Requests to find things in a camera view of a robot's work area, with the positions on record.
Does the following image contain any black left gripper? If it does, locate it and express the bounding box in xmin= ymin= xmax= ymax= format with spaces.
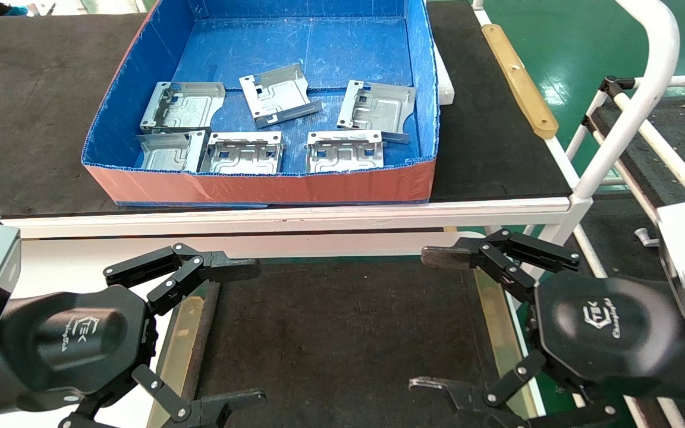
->
xmin=0 ymin=243 xmax=267 ymax=428

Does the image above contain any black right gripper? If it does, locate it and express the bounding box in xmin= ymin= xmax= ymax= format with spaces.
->
xmin=409 ymin=229 xmax=685 ymax=428

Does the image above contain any stamped metal bracket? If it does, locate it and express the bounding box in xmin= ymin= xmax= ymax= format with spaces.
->
xmin=140 ymin=81 xmax=226 ymax=134
xmin=199 ymin=131 xmax=284 ymax=175
xmin=239 ymin=64 xmax=323 ymax=129
xmin=306 ymin=130 xmax=385 ymax=174
xmin=136 ymin=130 xmax=209 ymax=174
xmin=337 ymin=80 xmax=416 ymax=144

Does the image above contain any blue corrugated plastic box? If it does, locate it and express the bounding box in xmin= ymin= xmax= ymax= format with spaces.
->
xmin=81 ymin=0 xmax=440 ymax=207

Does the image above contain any tan conveyor edge strip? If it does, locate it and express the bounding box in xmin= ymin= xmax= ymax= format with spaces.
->
xmin=473 ymin=266 xmax=541 ymax=418

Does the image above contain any tan strip with brown edge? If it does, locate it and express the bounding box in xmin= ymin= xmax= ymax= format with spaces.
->
xmin=146 ymin=281 xmax=222 ymax=428

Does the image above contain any black conveyor mat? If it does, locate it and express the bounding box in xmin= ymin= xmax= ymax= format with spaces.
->
xmin=188 ymin=259 xmax=498 ymax=428

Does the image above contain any long tan guide strip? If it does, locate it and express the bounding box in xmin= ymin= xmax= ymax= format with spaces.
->
xmin=481 ymin=24 xmax=559 ymax=140

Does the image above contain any white foam block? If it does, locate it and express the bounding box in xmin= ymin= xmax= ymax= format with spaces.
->
xmin=433 ymin=45 xmax=456 ymax=106

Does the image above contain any large black table mat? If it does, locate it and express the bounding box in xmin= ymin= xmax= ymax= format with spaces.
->
xmin=0 ymin=0 xmax=573 ymax=219

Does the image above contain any thick white bent pipe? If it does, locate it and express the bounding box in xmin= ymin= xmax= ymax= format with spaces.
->
xmin=573 ymin=0 xmax=681 ymax=200

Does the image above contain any thin white tube frame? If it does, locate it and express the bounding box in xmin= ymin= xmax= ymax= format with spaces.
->
xmin=565 ymin=74 xmax=685 ymax=201

